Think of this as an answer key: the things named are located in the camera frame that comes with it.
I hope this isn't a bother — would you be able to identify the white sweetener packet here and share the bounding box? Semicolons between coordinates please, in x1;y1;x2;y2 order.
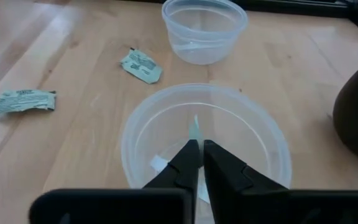
150;154;170;174

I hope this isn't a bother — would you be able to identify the large clear plastic bin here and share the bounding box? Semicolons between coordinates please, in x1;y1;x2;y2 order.
120;83;293;224

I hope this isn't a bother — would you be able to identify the crumpled green sweetener packet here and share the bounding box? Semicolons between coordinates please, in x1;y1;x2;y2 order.
119;48;163;85

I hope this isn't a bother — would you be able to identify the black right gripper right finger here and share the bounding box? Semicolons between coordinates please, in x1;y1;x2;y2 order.
203;139;358;224

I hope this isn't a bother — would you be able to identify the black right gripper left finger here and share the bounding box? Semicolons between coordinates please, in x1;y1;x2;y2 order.
28;139;202;224

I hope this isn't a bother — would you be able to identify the pale green sweetener packet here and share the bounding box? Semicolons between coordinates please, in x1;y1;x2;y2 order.
188;114;204;142

